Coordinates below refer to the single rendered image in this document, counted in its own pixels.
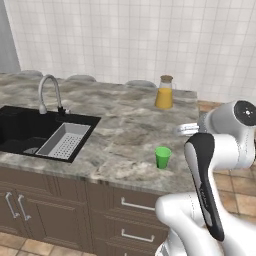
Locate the brown narrow cupboard door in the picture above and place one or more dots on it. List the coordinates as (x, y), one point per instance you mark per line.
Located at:
(4, 186)

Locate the black tap lever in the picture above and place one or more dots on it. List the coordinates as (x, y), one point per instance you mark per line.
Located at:
(62, 110)

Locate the brown wide cupboard door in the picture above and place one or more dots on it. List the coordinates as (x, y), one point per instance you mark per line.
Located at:
(56, 213)

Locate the glass pitcher with orange juice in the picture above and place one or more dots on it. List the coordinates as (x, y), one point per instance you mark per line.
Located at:
(164, 98)

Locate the grey perforated sink tray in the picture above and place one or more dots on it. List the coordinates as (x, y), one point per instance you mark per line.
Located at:
(65, 141)

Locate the brown drawer front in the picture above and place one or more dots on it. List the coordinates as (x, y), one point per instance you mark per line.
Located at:
(133, 252)
(133, 225)
(140, 195)

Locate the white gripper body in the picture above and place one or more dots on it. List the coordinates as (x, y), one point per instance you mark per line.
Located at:
(187, 129)

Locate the green cup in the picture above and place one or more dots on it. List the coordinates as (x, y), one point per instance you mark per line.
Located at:
(163, 158)

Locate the black sink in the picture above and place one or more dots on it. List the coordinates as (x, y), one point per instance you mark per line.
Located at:
(20, 126)

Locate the grey curved tap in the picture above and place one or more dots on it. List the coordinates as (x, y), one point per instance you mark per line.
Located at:
(42, 100)

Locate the grey stool seat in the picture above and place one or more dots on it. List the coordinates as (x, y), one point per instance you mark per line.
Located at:
(81, 78)
(141, 83)
(30, 73)

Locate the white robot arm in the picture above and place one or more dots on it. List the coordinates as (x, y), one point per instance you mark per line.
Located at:
(206, 213)

